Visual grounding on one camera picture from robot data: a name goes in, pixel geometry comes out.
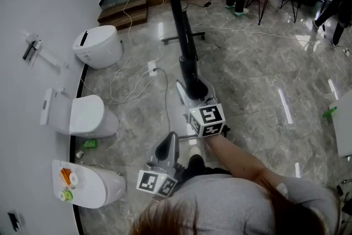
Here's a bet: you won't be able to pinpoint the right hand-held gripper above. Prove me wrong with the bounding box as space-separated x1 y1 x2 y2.
175 76 226 138

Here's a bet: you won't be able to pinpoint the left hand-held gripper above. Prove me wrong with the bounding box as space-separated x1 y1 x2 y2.
136 131 184 198

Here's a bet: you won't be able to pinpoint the person's right forearm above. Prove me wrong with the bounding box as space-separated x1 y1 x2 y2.
205 134 278 188

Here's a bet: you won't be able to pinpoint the person's legs in black trousers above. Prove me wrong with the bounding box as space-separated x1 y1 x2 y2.
181 154 233 182

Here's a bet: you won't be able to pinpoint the white tankless toilet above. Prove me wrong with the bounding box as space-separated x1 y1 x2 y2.
51 159 127 209

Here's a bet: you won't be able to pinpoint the white toilet with tank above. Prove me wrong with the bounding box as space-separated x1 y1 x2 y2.
40 88 119 139

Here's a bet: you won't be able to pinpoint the person's grey sweater torso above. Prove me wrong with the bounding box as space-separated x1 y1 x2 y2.
153 173 342 235

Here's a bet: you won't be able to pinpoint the orange box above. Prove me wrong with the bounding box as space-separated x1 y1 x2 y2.
59 168 72 187

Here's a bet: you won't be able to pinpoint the green tape roll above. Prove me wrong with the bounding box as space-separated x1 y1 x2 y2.
59 189 74 201

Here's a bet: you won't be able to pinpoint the white toilet with black strip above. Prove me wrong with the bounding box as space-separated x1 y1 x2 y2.
71 25 124 69

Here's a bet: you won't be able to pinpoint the wooden steps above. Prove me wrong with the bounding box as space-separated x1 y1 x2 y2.
97 0 149 31

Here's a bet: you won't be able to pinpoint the green bottle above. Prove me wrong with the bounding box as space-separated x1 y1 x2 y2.
322 106 338 118

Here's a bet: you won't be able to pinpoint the white bathtub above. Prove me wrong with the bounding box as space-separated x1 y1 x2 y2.
328 89 352 157

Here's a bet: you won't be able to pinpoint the black cable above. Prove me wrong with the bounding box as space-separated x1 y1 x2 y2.
152 68 173 135

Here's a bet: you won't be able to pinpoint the looped white cable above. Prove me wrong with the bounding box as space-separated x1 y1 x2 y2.
106 35 163 106

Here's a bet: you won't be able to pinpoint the black wall socket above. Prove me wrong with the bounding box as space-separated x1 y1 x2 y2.
7 211 21 232

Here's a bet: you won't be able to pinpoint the black and white wall fixture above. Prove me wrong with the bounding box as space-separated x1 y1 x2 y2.
21 31 61 74

